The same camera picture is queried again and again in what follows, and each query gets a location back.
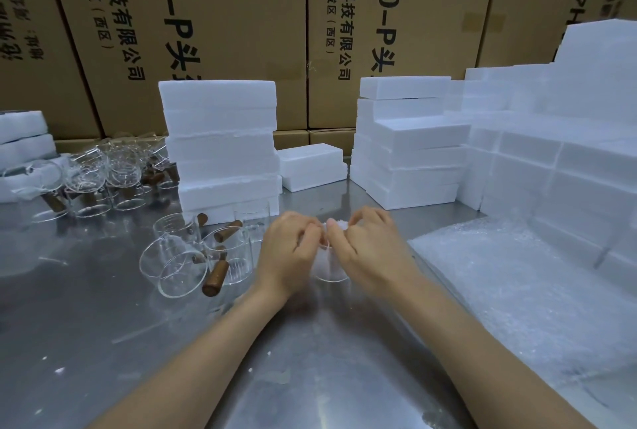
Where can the person's right hand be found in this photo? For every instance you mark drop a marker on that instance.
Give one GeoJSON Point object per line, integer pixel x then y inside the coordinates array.
{"type": "Point", "coordinates": [375, 254]}

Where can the person's left hand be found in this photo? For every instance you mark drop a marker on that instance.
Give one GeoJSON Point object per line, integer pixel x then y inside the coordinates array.
{"type": "Point", "coordinates": [281, 254]}

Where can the person's left fingers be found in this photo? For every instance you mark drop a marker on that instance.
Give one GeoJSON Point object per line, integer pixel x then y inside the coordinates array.
{"type": "Point", "coordinates": [311, 237]}

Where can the person's right thumb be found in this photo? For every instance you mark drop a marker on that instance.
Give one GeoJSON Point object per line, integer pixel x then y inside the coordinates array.
{"type": "Point", "coordinates": [342, 247]}

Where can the white bubble wrap piece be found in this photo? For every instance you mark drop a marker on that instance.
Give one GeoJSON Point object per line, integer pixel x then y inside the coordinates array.
{"type": "Point", "coordinates": [334, 224]}

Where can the clear glass cup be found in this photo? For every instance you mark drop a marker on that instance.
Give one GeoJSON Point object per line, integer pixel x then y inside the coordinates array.
{"type": "Point", "coordinates": [326, 267]}

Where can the person's left forearm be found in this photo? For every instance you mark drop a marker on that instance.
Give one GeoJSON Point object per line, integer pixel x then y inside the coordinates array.
{"type": "Point", "coordinates": [199, 359]}

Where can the person's right forearm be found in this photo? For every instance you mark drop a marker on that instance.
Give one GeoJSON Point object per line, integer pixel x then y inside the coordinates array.
{"type": "Point", "coordinates": [477, 359]}

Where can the white foam box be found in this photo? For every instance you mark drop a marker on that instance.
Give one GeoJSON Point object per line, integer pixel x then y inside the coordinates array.
{"type": "Point", "coordinates": [311, 167]}
{"type": "Point", "coordinates": [25, 149]}
{"type": "Point", "coordinates": [20, 125]}

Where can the small cardboard box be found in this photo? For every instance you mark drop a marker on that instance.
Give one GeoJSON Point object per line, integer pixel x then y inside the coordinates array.
{"type": "Point", "coordinates": [79, 145]}
{"type": "Point", "coordinates": [331, 137]}
{"type": "Point", "coordinates": [291, 139]}

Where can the stack of white foam boxes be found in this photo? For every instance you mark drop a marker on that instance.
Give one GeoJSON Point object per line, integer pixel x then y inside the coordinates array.
{"type": "Point", "coordinates": [221, 145]}
{"type": "Point", "coordinates": [408, 155]}

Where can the stack of bubble wrap sheets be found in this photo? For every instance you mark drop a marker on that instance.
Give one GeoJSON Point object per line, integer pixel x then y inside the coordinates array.
{"type": "Point", "coordinates": [522, 294]}

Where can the cluster of glass cups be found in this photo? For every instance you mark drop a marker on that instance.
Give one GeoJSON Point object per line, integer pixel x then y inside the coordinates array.
{"type": "Point", "coordinates": [99, 180]}

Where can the pile of white foam boxes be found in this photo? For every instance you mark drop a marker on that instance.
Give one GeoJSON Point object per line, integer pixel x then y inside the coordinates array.
{"type": "Point", "coordinates": [557, 145]}

